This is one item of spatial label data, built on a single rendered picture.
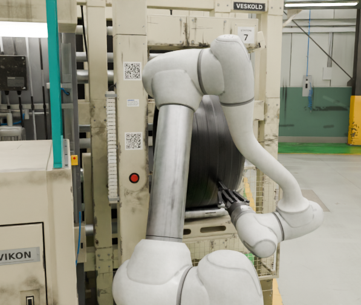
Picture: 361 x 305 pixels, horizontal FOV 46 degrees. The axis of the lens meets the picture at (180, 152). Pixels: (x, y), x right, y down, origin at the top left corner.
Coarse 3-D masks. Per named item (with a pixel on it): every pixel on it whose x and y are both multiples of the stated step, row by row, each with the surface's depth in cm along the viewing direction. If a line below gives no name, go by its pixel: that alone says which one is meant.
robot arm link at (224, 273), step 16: (208, 256) 104; (224, 256) 103; (240, 256) 103; (192, 272) 104; (208, 272) 99; (224, 272) 97; (240, 272) 98; (192, 288) 100; (208, 288) 98; (224, 288) 96; (240, 288) 96; (256, 288) 100; (192, 304) 100; (208, 304) 98; (224, 304) 96; (240, 304) 96; (256, 304) 98
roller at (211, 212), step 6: (186, 210) 183; (192, 210) 183; (198, 210) 184; (204, 210) 184; (210, 210) 185; (216, 210) 185; (222, 210) 186; (186, 216) 182; (192, 216) 183; (198, 216) 183; (204, 216) 184; (210, 216) 185; (216, 216) 187
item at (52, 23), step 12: (48, 0) 89; (48, 12) 89; (48, 24) 90; (48, 36) 90; (48, 48) 90; (48, 60) 91; (60, 96) 144; (60, 108) 144; (60, 120) 145; (60, 132) 145; (60, 144) 94; (60, 156) 94
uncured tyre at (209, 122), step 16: (208, 96) 174; (208, 112) 169; (192, 128) 166; (208, 128) 167; (224, 128) 169; (192, 144) 165; (208, 144) 166; (224, 144) 168; (192, 160) 166; (208, 160) 167; (224, 160) 169; (240, 160) 172; (192, 176) 168; (208, 176) 169; (224, 176) 171; (240, 176) 176; (192, 192) 172; (208, 192) 175
